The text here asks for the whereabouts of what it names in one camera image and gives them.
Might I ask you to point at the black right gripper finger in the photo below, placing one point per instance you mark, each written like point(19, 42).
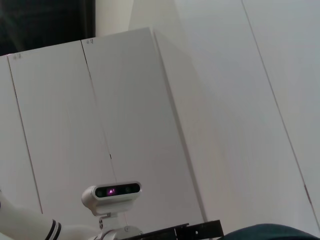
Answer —
point(205, 228)
point(160, 232)

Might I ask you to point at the teal blue lunch bag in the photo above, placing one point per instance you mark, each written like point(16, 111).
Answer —
point(270, 232)

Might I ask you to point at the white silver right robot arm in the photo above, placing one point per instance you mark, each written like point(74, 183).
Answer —
point(25, 222)

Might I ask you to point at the white cabinet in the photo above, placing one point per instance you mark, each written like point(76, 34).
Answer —
point(100, 112)

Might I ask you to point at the white head camera mount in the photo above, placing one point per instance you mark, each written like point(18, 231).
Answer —
point(115, 227)

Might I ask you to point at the white head depth camera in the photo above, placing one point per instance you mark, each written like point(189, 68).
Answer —
point(112, 192)

